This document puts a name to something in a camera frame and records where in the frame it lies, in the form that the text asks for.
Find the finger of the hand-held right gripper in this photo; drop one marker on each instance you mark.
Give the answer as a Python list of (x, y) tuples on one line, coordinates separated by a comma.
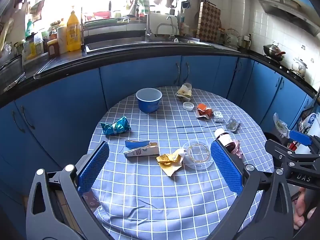
[(280, 150), (301, 137)]

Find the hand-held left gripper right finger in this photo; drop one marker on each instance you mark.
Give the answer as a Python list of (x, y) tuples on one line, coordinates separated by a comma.
[(226, 167)]

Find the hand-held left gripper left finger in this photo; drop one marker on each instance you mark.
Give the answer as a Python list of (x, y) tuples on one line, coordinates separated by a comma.
[(92, 166)]

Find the black trash can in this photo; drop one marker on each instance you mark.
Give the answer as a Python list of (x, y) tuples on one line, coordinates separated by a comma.
[(268, 135)]

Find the pink wrapper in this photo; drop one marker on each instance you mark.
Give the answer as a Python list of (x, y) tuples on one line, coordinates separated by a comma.
[(238, 151)]

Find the clear plastic lid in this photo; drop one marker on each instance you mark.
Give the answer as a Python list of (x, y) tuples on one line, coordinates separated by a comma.
[(198, 156)]

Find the dark bottle white cap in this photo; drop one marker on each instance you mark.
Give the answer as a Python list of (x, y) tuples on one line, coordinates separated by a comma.
[(225, 137)]

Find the silver blister pack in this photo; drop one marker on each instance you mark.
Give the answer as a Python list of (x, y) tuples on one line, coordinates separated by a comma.
[(232, 125)]

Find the teal snack wrapper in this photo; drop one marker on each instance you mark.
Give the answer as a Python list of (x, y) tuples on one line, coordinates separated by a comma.
[(116, 127)]

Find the torn blue white carton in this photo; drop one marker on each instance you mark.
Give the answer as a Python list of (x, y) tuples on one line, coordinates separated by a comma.
[(141, 151)]

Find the white pill box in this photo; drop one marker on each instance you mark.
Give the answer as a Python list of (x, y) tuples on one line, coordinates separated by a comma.
[(217, 115)]

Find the yellow wrapper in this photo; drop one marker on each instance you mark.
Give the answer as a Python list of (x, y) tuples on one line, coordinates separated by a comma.
[(168, 163)]

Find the torn orange box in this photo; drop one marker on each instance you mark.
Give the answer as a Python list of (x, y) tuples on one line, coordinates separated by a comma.
[(203, 110)]

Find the blue paper cup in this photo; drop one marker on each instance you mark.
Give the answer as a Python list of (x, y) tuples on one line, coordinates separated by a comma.
[(148, 103)]

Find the person's right hand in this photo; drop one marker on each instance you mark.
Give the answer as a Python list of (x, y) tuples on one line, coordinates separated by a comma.
[(298, 217)]

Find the white bag blue print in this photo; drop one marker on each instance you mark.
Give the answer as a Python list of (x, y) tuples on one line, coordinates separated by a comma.
[(312, 120)]

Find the brown patterned object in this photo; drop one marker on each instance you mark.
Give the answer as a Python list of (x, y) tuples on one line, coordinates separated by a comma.
[(90, 200)]

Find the blue checked tablecloth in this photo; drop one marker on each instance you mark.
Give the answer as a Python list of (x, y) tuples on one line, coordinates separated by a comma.
[(150, 192)]

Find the blue kitchen base cabinet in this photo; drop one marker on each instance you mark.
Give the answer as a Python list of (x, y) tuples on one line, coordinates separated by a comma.
[(62, 105)]

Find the white clay pot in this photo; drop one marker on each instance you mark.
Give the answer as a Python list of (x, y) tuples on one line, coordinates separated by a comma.
[(298, 67)]

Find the black gas stove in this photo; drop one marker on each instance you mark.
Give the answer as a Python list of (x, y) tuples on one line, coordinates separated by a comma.
[(285, 68)]

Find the steel wok with lid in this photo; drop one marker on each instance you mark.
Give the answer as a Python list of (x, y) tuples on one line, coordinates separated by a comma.
[(272, 52)]

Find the black kitchen countertop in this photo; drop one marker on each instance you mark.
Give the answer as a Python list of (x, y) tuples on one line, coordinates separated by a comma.
[(125, 58)]

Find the pale green kettle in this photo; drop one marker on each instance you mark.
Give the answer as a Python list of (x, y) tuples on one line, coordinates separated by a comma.
[(232, 38)]

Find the steel kitchen sink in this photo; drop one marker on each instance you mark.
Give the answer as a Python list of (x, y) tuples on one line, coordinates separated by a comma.
[(120, 45)]

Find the brown sauce jar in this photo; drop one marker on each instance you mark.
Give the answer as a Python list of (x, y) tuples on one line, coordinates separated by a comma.
[(53, 48)]

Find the steel range hood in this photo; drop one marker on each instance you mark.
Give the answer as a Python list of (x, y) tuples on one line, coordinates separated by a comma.
[(287, 12)]

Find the white plastic container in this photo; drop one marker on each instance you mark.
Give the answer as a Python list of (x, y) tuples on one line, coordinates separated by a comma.
[(62, 40)]

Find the yellow plastic bottle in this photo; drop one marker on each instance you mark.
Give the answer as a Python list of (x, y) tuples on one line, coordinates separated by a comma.
[(73, 32)]

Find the checkered cutting board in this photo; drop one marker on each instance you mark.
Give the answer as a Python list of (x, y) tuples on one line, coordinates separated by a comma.
[(209, 22)]

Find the tall chrome faucet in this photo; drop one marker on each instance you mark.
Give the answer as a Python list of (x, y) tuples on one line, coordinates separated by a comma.
[(147, 25)]

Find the small chrome faucet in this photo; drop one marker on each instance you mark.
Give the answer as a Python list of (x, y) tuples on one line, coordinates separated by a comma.
[(172, 25)]

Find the white dish tub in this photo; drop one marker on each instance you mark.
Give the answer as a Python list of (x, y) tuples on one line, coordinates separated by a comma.
[(160, 20)]

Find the green striped cloth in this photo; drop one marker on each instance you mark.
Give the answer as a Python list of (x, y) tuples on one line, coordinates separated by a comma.
[(143, 5)]

